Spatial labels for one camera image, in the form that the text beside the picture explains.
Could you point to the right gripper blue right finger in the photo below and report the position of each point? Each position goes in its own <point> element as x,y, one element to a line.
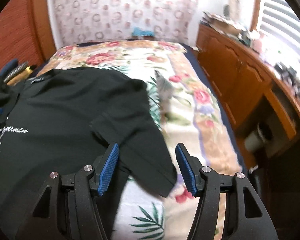
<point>190,170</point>

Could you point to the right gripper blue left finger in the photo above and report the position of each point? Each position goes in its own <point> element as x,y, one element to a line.
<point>104,167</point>

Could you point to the black printed t-shirt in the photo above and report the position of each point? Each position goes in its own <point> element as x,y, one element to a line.
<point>65,119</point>

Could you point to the golden yellow folded cloth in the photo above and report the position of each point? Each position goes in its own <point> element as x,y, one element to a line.
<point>22,76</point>

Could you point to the navy blue cushion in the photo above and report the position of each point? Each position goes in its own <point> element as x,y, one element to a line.
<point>8,67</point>

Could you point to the dark patterned folded cloth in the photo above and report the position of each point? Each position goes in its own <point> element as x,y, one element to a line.
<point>13,73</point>

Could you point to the floral and palm bedspread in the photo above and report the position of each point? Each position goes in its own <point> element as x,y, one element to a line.
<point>185,110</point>

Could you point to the wooden louvered wardrobe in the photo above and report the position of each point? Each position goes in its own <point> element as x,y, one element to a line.
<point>25,32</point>

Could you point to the wooden sideboard cabinet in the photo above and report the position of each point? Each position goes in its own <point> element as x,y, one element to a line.
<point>249,93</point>

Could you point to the patterned fabric headboard cover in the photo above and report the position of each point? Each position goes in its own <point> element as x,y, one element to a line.
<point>79,21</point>

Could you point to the blue item on bed head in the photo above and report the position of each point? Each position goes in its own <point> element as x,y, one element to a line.
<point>140,32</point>

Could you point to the clutter on sideboard top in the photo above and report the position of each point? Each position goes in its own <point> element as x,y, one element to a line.
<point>270,50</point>

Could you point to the white window blinds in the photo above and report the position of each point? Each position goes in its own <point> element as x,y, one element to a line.
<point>277,19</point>

